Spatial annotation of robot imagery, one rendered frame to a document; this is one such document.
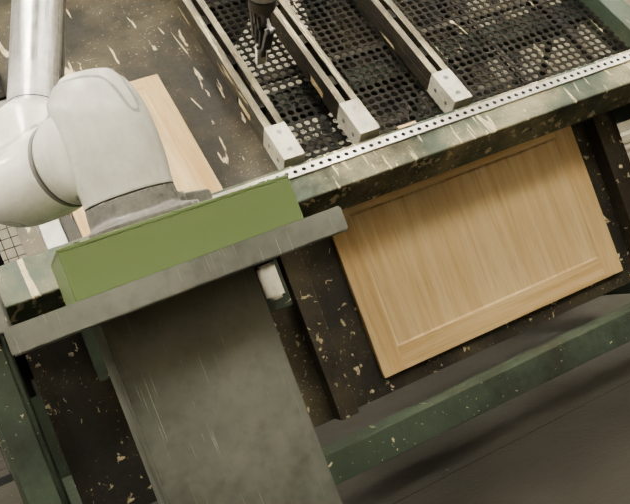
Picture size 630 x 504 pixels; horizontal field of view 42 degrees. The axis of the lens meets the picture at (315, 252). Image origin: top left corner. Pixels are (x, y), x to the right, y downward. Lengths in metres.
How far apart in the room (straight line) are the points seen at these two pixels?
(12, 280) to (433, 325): 1.19
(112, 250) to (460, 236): 1.52
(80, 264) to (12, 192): 0.33
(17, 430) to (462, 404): 1.13
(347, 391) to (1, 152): 1.23
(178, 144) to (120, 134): 0.92
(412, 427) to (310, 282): 0.48
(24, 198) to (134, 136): 0.24
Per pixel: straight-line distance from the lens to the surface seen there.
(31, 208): 1.48
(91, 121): 1.34
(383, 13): 2.61
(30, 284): 2.00
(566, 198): 2.75
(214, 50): 2.44
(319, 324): 2.30
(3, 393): 1.82
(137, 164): 1.33
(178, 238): 1.20
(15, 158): 1.46
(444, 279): 2.49
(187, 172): 2.19
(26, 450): 1.83
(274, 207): 1.24
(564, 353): 2.43
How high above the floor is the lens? 0.73
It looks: 2 degrees down
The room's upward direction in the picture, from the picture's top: 21 degrees counter-clockwise
